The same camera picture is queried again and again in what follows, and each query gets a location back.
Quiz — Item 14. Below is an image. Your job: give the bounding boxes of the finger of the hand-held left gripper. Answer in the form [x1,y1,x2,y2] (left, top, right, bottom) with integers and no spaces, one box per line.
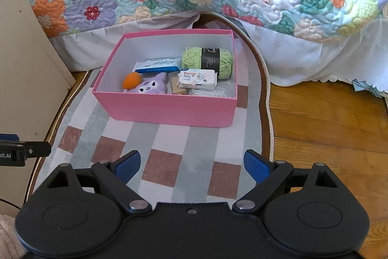
[0,134,51,159]

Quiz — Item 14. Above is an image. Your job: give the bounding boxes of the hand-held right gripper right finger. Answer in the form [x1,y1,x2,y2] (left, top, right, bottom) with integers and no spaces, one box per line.
[233,149,338,214]

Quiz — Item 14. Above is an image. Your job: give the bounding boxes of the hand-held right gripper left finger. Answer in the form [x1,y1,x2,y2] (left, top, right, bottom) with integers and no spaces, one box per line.
[45,150,152,214]

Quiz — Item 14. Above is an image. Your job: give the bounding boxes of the pink cardboard box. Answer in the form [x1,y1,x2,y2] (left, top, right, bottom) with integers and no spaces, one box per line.
[92,29,238,127]

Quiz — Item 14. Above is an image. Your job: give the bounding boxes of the purple plush toy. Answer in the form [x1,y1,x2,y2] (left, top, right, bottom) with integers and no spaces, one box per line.
[124,72,169,95]

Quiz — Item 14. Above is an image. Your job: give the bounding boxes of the orange ball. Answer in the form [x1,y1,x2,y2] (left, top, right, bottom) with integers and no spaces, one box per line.
[123,72,143,92]

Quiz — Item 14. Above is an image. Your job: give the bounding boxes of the clear floss picks box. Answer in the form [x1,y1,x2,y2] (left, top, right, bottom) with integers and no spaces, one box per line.
[188,87,231,98]

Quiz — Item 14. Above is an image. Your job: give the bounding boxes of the gold capped beige bottle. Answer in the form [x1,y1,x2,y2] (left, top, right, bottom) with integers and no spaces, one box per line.
[170,75,188,95]

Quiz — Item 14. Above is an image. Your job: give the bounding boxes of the blue wet wipes pack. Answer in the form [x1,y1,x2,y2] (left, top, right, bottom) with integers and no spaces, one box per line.
[133,58,182,74]

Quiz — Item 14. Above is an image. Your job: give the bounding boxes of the small white tissue pack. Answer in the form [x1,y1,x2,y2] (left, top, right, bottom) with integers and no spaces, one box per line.
[177,68,219,90]

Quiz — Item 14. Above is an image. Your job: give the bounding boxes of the green yarn ball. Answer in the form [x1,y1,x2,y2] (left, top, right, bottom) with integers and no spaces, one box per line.
[182,47,233,79]

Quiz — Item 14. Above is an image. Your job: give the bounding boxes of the checkered oval rug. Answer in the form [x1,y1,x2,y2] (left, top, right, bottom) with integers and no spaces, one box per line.
[29,12,275,205]

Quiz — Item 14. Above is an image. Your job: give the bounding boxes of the pink fuzzy garment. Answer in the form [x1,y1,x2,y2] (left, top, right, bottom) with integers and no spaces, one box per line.
[0,213,25,259]

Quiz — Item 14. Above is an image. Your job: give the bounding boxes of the beige wooden board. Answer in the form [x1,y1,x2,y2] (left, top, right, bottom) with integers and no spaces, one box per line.
[0,0,76,209]

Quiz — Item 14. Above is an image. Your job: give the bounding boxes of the crumpled papers pile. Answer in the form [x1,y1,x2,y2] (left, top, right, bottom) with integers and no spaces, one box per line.
[352,78,388,114]

